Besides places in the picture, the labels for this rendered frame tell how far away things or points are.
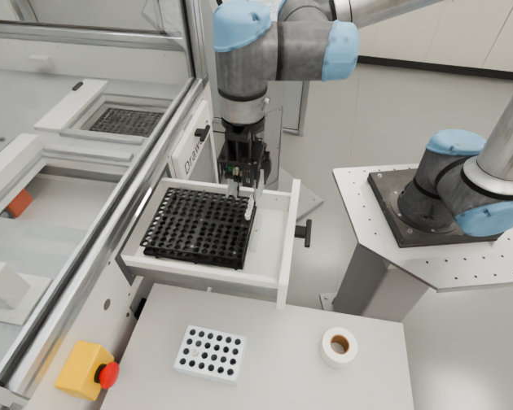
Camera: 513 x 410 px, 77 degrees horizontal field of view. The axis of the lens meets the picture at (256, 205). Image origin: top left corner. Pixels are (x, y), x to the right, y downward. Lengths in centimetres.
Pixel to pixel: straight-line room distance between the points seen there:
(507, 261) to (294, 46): 79
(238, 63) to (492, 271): 80
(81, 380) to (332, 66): 59
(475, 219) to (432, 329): 107
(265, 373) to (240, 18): 62
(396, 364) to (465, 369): 98
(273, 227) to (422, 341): 109
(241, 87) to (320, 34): 12
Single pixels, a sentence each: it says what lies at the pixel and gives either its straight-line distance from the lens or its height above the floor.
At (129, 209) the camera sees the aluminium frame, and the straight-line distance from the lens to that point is 71.
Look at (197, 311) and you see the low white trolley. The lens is 78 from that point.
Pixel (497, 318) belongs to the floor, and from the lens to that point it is 194.
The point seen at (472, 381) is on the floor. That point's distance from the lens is 175.
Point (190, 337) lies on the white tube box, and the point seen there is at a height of 80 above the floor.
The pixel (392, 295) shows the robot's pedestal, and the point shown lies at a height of 47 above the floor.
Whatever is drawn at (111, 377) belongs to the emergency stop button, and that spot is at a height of 89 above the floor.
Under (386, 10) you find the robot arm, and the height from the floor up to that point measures 130.
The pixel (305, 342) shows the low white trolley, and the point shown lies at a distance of 75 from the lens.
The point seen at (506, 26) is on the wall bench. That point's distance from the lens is 373.
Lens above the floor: 146
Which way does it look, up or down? 48 degrees down
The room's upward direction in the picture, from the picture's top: straight up
